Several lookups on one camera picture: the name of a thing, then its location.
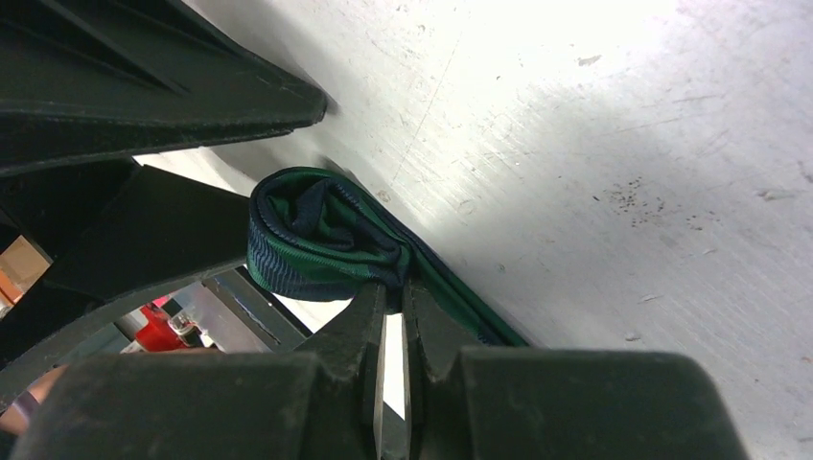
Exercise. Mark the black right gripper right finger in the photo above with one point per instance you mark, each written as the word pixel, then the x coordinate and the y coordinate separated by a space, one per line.
pixel 471 401

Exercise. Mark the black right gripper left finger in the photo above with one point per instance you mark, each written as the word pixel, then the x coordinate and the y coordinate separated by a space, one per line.
pixel 320 401

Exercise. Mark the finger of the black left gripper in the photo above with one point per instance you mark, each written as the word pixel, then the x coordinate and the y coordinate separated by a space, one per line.
pixel 117 235
pixel 85 81

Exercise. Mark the green navy striped tie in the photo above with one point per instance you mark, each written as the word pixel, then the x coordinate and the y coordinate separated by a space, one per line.
pixel 317 236

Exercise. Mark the aluminium black mounting rail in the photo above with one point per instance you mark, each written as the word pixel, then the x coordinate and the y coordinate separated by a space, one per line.
pixel 228 312

